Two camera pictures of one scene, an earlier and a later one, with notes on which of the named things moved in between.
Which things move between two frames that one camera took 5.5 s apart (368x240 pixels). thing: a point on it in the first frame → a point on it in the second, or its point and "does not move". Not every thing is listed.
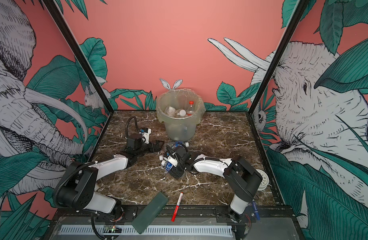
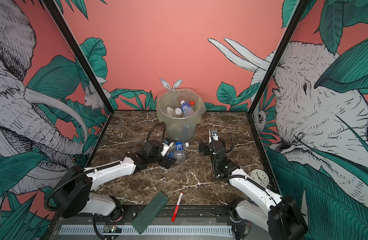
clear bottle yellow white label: [170, 111] does not move
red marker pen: [177, 208] does not move
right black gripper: [174, 173] → [207, 148]
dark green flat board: [150, 213] does not move
